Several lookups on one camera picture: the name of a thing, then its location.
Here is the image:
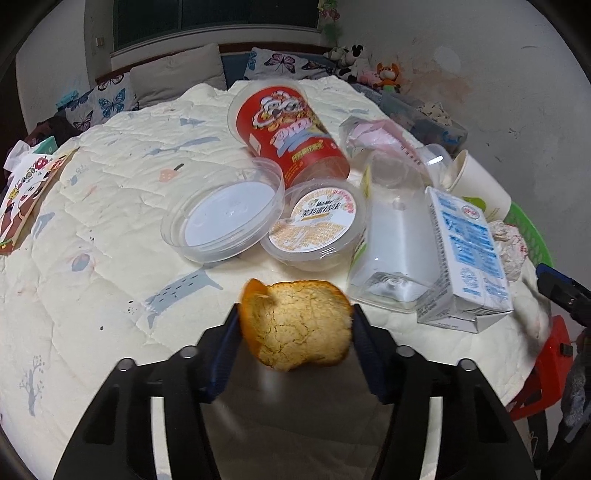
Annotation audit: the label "clear bag with pink contents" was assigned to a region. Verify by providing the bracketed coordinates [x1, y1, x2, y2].
[339, 115, 428, 162]

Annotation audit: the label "green plastic basket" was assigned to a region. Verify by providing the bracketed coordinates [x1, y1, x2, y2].
[501, 203, 555, 278]

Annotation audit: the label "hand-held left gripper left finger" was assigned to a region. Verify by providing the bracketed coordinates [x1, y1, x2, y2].
[53, 302, 243, 480]

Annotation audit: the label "white quilted blanket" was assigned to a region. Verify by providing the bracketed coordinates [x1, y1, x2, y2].
[0, 78, 555, 462]

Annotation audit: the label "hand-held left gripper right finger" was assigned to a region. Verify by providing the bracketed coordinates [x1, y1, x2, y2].
[351, 302, 539, 480]

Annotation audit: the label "clear round plastic lid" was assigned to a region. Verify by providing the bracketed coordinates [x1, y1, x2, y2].
[160, 157, 286, 265]

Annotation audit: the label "dark window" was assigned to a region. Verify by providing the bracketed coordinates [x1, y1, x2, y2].
[113, 0, 324, 51]

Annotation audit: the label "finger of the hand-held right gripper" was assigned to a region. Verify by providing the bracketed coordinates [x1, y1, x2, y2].
[536, 263, 591, 326]

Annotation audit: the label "clear plastic storage bin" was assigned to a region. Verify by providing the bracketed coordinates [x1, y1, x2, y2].
[379, 90, 467, 153]

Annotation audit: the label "red printed snack cup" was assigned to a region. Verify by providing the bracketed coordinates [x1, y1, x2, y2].
[228, 79, 352, 190]

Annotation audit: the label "white and blue milk carton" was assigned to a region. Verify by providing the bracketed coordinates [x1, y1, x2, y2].
[416, 186, 515, 334]

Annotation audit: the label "orange peel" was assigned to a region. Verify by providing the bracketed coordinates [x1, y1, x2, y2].
[240, 278, 356, 372]

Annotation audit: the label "orange fox plush toy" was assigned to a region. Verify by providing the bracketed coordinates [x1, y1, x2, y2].
[372, 62, 402, 90]

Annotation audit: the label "clear plastic dome lid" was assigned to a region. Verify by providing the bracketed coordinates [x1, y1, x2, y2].
[418, 143, 455, 190]

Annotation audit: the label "white plastic bag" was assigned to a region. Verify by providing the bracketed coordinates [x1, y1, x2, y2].
[4, 141, 35, 171]

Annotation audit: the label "cartoon picture book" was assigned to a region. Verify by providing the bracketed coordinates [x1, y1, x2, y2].
[0, 150, 79, 257]

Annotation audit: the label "clear bottle with yellow label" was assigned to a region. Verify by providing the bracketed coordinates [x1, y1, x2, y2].
[346, 150, 448, 315]

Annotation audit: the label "grey pillow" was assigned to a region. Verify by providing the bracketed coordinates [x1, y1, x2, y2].
[129, 43, 228, 108]

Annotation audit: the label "white paper cup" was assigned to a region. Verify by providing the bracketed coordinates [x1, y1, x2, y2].
[445, 149, 512, 222]

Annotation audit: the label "crumpled white tissue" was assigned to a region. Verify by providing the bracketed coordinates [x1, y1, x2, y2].
[489, 220, 527, 282]

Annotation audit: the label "red plastic stool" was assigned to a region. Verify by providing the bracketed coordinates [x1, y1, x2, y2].
[508, 316, 575, 421]

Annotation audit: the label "blue butterfly print pillow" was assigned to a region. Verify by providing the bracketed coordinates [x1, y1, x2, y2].
[58, 74, 139, 132]

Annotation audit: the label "blue bed sheet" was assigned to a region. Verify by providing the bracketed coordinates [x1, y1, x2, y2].
[221, 53, 252, 90]

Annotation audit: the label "purple butterfly print pillow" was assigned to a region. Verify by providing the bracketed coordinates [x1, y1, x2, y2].
[242, 46, 342, 81]

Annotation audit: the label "flower wall decoration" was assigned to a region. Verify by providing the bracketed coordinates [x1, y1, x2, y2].
[318, 0, 345, 42]

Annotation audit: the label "dark red clothes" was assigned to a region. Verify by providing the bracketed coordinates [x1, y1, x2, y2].
[28, 115, 81, 144]

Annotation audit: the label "orange label pudding cup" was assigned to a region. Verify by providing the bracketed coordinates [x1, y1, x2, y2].
[259, 179, 368, 273]

